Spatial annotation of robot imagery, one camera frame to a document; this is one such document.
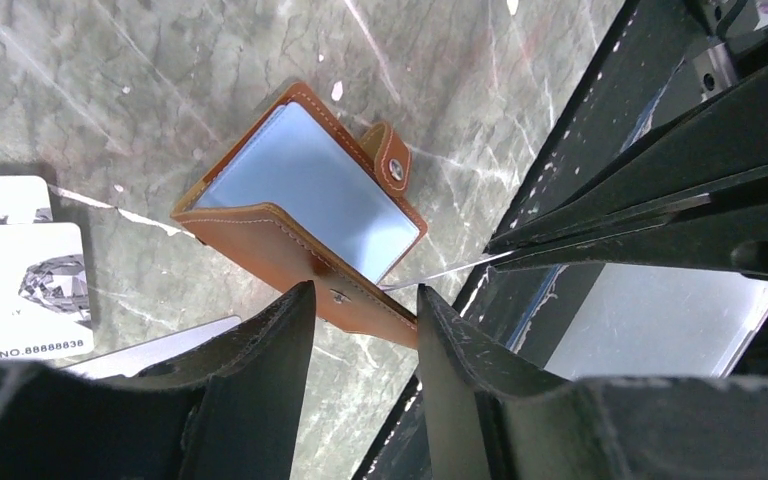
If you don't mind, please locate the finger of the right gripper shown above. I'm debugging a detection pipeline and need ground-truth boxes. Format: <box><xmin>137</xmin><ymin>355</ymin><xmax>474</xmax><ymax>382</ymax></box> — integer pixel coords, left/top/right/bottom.
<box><xmin>489</xmin><ymin>178</ymin><xmax>768</xmax><ymax>280</ymax></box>
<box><xmin>486</xmin><ymin>40</ymin><xmax>768</xmax><ymax>254</ymax></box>

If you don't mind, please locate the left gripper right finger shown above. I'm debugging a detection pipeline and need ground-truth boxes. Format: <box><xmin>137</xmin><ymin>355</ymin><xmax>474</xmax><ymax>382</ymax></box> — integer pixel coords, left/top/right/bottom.
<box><xmin>417</xmin><ymin>285</ymin><xmax>768</xmax><ymax>479</ymax></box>

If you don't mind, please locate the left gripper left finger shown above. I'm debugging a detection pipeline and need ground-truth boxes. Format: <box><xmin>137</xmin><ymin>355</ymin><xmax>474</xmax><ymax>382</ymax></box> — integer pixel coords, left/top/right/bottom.
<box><xmin>0</xmin><ymin>281</ymin><xmax>316</xmax><ymax>479</ymax></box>

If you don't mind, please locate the single silver magstripe card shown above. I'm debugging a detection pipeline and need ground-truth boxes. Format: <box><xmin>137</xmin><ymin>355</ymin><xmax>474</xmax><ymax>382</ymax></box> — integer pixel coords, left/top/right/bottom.
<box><xmin>62</xmin><ymin>315</ymin><xmax>243</xmax><ymax>380</ymax></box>

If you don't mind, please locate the brown leather card holder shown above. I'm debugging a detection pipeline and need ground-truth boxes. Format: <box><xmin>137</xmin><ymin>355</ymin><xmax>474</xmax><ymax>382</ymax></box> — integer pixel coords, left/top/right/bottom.
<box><xmin>172</xmin><ymin>81</ymin><xmax>428</xmax><ymax>348</ymax></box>

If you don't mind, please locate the silver credit card stack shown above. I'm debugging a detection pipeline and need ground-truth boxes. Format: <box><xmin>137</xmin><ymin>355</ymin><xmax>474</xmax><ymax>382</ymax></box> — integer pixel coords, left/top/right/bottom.
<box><xmin>0</xmin><ymin>175</ymin><xmax>95</xmax><ymax>360</ymax></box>

